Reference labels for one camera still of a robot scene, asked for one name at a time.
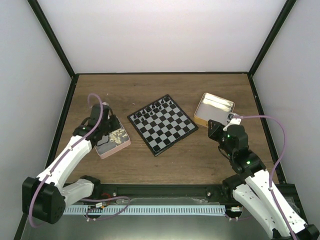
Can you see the light blue slotted cable duct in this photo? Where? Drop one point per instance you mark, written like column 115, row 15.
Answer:
column 150, row 210

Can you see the black chess pieces row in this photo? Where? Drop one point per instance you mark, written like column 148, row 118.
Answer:
column 153, row 110

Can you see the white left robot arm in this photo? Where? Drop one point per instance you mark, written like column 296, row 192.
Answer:
column 46, row 196

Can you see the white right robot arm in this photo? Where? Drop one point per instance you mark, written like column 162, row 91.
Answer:
column 253, row 187

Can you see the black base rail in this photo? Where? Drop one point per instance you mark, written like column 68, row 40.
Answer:
column 214, row 193

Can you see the black grey chess board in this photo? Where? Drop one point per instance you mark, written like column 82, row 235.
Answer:
column 160, row 134

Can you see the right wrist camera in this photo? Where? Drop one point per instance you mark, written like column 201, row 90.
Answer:
column 232, row 119

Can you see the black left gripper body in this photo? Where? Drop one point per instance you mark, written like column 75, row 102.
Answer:
column 108, row 129

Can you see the pink tin with pieces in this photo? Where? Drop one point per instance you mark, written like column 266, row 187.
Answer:
column 113, row 143

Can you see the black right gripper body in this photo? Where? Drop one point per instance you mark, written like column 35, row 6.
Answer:
column 213, row 135

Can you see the yellow empty tin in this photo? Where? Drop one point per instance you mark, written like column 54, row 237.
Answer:
column 212, row 107

